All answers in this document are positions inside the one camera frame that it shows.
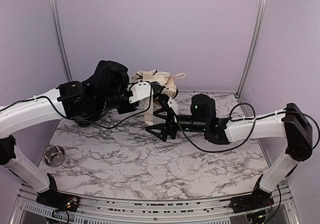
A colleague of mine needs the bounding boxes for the beige folding umbrella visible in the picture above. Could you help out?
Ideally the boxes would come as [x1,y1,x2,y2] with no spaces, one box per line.
[131,69,187,126]

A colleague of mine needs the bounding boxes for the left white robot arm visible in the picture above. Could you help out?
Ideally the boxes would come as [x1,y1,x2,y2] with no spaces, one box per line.
[0,60,136,193]

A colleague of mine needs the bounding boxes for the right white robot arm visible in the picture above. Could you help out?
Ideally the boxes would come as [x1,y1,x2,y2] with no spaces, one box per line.
[146,94,316,194]

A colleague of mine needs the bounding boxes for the steel cup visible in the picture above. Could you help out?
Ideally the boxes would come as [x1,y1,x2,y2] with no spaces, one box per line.
[43,146,65,167]

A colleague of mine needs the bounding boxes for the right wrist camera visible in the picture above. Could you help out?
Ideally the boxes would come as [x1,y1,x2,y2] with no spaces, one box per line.
[167,97,180,115]

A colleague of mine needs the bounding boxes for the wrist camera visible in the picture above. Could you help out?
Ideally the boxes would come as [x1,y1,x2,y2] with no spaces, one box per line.
[127,81,164,104]
[167,97,180,115]

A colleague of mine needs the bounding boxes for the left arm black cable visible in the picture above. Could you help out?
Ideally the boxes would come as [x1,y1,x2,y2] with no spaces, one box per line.
[0,81,154,130]

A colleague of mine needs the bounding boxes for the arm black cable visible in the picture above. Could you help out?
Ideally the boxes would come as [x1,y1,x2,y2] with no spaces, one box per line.
[0,81,154,130]
[169,102,320,152]

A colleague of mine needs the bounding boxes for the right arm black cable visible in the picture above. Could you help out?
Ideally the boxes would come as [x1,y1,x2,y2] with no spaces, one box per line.
[169,102,320,152]

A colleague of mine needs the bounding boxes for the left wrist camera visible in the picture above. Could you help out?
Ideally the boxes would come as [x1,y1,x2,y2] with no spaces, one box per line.
[127,81,164,104]

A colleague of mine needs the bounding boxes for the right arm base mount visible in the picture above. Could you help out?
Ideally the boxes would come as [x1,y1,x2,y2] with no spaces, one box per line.
[228,176,274,213]

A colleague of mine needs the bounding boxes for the left aluminium frame post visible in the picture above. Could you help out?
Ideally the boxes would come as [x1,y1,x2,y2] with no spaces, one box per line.
[49,0,73,82]

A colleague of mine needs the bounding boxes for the aluminium frame post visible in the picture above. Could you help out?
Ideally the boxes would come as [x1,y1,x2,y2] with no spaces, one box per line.
[235,0,268,98]
[49,0,73,82]

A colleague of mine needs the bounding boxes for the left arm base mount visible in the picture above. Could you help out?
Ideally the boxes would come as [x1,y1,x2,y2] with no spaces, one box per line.
[36,173,80,212]

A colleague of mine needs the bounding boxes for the front aluminium rail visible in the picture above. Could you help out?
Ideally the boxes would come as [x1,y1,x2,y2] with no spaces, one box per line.
[9,183,301,223]

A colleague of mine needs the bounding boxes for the right aluminium frame post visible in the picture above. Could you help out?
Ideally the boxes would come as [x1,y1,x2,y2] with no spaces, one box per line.
[235,0,268,98]

